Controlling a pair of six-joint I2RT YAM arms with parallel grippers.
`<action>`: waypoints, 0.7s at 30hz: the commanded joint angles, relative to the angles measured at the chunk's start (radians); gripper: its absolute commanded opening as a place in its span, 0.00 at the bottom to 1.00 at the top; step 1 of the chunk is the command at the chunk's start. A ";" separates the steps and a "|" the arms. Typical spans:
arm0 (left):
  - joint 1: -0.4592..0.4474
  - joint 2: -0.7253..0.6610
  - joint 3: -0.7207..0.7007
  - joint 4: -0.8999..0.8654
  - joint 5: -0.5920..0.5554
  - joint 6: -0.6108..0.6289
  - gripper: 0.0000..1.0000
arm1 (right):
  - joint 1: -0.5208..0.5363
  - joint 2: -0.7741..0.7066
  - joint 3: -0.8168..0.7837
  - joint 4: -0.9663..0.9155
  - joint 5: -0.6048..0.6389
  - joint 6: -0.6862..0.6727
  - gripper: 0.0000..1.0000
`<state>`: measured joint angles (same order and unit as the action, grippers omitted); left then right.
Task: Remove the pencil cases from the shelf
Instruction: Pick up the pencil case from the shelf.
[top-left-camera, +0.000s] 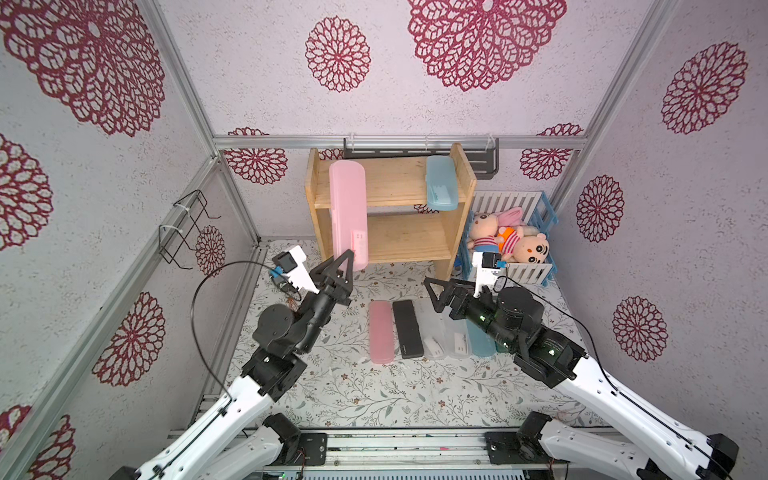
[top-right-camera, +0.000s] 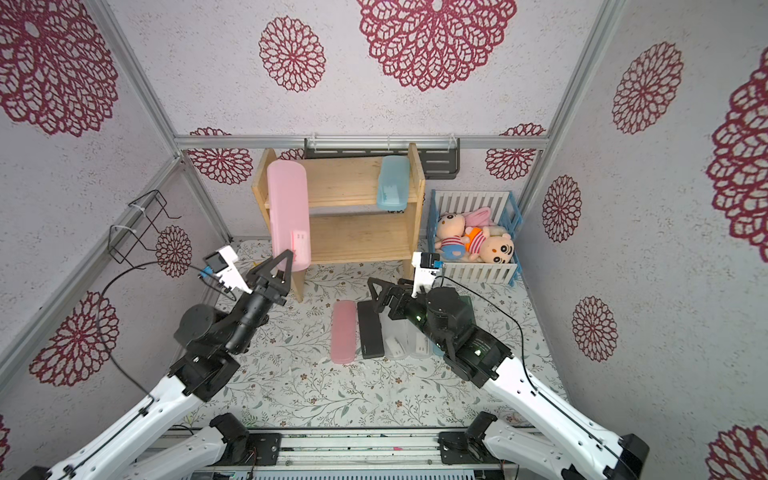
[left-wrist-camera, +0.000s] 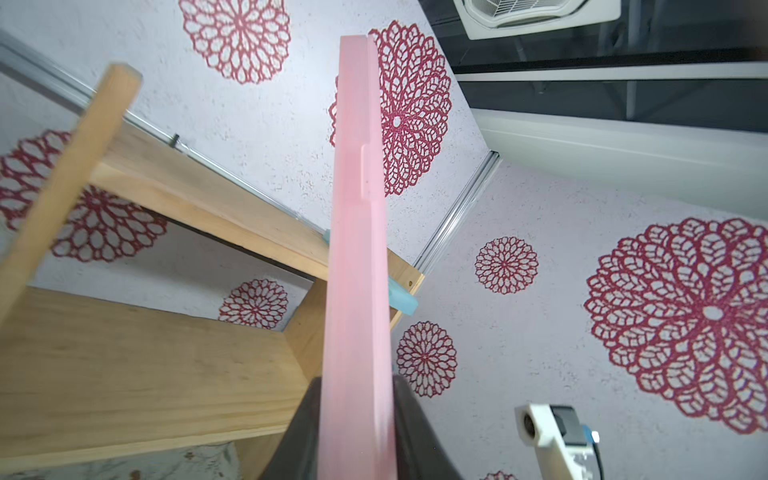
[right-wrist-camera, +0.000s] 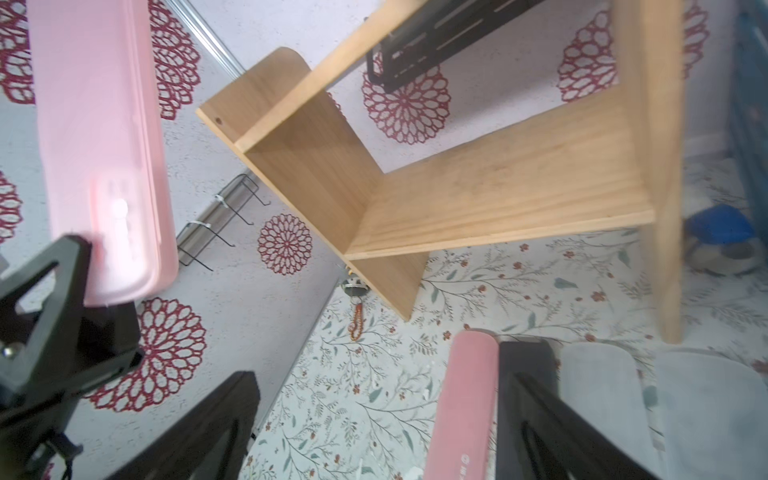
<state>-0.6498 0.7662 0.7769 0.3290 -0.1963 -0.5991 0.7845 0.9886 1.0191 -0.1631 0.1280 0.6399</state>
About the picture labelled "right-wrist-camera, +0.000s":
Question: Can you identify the black pencil case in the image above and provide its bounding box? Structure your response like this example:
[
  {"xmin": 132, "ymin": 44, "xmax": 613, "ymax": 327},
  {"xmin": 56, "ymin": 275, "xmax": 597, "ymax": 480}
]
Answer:
[{"xmin": 495, "ymin": 338, "xmax": 557, "ymax": 480}]

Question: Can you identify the clear pencil case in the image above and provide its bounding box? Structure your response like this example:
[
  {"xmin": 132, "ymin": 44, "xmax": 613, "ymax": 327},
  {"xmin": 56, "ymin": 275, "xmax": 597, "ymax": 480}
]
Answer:
[
  {"xmin": 559, "ymin": 342, "xmax": 661, "ymax": 477},
  {"xmin": 655, "ymin": 351, "xmax": 767, "ymax": 479}
]

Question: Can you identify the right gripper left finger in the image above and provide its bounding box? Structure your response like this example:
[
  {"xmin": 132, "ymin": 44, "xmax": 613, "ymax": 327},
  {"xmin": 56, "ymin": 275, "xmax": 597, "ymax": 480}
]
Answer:
[{"xmin": 110, "ymin": 371, "xmax": 260, "ymax": 479}]

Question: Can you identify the black wire wall rack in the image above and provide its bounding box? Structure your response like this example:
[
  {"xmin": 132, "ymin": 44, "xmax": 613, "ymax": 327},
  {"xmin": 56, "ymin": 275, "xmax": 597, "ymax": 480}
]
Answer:
[{"xmin": 176, "ymin": 173, "xmax": 271, "ymax": 271}]

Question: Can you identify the wooden two-tier shelf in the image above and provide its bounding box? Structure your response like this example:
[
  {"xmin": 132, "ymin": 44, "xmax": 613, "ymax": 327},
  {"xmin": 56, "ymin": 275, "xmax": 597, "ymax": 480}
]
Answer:
[{"xmin": 198, "ymin": 1, "xmax": 684, "ymax": 343}]

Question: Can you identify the small blue round toy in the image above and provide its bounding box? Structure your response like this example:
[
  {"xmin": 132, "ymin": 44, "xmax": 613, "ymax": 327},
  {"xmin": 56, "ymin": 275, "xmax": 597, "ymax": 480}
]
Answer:
[{"xmin": 683, "ymin": 204, "xmax": 766, "ymax": 276}]

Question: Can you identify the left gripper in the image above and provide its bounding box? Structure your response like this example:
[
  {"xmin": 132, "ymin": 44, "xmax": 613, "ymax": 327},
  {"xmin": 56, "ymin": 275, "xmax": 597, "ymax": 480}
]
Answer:
[{"xmin": 1, "ymin": 235, "xmax": 144, "ymax": 479}]

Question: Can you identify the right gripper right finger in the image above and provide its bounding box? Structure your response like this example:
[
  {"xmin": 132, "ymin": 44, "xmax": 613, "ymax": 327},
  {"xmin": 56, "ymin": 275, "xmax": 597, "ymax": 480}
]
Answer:
[{"xmin": 502, "ymin": 373, "xmax": 656, "ymax": 479}]

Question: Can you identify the blue white toy crib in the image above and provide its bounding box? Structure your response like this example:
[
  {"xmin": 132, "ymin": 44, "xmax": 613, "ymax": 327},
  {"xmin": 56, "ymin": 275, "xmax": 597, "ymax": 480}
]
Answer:
[{"xmin": 728, "ymin": 1, "xmax": 767, "ymax": 242}]

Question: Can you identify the black wall shelf rack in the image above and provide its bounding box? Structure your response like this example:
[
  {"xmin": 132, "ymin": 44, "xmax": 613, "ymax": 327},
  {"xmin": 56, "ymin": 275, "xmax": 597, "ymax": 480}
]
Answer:
[{"xmin": 365, "ymin": 0, "xmax": 541, "ymax": 93}]

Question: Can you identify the pink pencil case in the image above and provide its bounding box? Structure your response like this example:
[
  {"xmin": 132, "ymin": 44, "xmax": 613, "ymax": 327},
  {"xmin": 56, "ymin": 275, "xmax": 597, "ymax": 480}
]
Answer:
[
  {"xmin": 27, "ymin": 1, "xmax": 178, "ymax": 307},
  {"xmin": 424, "ymin": 330, "xmax": 499, "ymax": 479}
]

